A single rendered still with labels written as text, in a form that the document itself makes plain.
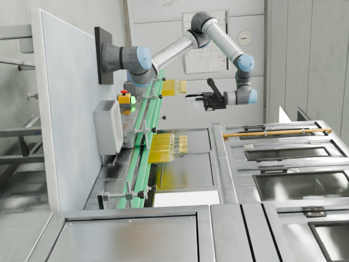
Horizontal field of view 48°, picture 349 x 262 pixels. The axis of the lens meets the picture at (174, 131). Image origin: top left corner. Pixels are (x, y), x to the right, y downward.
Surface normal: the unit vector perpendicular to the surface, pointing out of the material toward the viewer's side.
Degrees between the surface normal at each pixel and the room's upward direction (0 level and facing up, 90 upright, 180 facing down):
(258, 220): 90
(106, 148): 90
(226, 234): 90
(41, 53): 90
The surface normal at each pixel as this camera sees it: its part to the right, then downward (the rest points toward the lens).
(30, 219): -0.07, -0.93
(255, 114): -0.03, 0.37
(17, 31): -0.04, 0.11
